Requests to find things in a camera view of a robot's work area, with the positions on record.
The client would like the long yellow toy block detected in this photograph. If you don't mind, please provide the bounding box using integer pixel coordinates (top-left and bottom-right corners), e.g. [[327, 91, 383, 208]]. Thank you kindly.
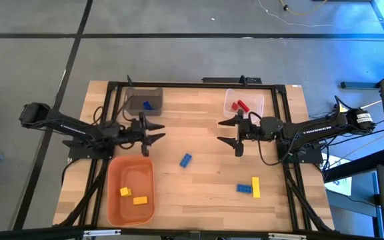
[[251, 176, 261, 199]]

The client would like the flat metal floor bar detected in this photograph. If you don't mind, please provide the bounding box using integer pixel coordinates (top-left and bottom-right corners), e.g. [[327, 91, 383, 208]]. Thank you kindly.
[[341, 81, 381, 90]]

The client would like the white floor cable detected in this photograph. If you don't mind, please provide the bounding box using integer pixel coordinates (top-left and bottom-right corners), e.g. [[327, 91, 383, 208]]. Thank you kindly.
[[257, 0, 384, 28]]

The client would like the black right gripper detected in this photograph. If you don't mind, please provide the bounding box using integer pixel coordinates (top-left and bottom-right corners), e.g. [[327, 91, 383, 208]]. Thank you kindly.
[[216, 108, 263, 158]]

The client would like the black flat bar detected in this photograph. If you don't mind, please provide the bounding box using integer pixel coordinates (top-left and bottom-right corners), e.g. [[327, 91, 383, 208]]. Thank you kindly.
[[201, 77, 263, 84]]

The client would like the grey plastic bin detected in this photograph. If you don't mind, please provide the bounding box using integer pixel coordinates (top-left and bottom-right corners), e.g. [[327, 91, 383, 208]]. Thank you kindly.
[[124, 86, 164, 117]]

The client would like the yellow floor cable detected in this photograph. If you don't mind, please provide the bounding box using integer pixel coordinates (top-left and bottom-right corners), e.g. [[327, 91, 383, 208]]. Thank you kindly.
[[279, 0, 329, 17]]

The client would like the clear plastic bin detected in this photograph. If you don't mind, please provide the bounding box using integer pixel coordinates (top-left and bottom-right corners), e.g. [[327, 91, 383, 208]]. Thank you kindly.
[[223, 88, 265, 124]]

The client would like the silver metal bracket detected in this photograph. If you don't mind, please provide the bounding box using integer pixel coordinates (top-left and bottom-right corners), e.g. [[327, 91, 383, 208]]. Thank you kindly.
[[267, 232, 308, 240], [83, 229, 122, 238]]

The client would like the white paper sheet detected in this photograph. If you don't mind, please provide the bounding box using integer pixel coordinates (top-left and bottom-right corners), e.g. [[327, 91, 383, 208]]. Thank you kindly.
[[323, 153, 353, 197]]

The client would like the long red toy block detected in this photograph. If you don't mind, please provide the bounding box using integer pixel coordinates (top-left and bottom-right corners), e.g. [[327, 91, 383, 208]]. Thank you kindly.
[[237, 99, 251, 113]]

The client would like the orange plastic bin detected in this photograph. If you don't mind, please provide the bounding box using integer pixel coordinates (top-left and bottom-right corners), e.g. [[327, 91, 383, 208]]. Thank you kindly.
[[107, 155, 156, 227]]

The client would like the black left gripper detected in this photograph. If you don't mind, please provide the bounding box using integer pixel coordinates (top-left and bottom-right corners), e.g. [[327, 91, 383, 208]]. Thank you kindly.
[[124, 111, 167, 158]]

